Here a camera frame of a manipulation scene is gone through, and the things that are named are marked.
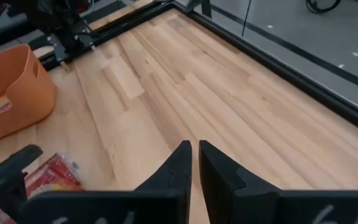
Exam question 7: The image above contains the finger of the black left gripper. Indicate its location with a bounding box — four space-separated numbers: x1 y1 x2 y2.
0 144 43 184
0 172 27 222

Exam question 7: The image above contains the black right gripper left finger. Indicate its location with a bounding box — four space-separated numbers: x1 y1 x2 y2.
134 140 193 224

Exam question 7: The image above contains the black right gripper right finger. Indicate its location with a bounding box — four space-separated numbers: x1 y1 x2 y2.
199 140 279 224

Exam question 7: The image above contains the orange plastic basket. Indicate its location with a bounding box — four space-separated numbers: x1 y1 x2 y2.
0 44 57 147

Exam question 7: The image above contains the thin black pole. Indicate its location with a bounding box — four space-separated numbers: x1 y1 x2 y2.
242 0 252 37

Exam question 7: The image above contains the black table frame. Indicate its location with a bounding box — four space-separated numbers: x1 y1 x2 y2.
40 0 358 139

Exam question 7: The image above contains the black floor cable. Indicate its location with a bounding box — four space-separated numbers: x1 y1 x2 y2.
305 0 342 14

